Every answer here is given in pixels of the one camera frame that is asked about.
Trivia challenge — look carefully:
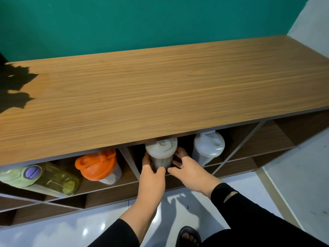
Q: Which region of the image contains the person's left forearm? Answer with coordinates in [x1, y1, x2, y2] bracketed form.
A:
[87, 199, 159, 247]

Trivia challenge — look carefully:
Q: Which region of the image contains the wooden shelf cabinet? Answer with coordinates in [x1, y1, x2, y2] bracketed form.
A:
[0, 35, 329, 230]

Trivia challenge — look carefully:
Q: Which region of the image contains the grey lid shaker bottle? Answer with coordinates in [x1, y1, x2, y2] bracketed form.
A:
[191, 131, 226, 167]

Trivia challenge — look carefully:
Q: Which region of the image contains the white lid shaker bottle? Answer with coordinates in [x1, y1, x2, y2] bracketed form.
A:
[145, 137, 178, 173]

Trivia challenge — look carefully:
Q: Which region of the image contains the person's foot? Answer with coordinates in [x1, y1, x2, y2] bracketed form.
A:
[181, 232, 199, 247]

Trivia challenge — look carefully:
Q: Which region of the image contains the person's right hand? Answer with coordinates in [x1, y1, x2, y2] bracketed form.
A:
[168, 147, 223, 198]

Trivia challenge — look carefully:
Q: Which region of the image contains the black sandal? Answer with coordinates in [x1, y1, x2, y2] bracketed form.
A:
[175, 226, 203, 247]

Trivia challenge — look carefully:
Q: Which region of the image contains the orange lid shaker bottle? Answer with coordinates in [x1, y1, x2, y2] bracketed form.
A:
[75, 149, 123, 185]

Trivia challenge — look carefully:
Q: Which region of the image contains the person's right forearm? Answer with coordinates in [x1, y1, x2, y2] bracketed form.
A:
[210, 182, 329, 247]

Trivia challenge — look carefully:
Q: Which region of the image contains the person's left hand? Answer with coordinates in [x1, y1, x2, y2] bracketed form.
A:
[138, 151, 167, 208]

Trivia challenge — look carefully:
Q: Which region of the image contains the green bottle with purple cap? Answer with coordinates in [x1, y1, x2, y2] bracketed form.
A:
[0, 162, 81, 198]

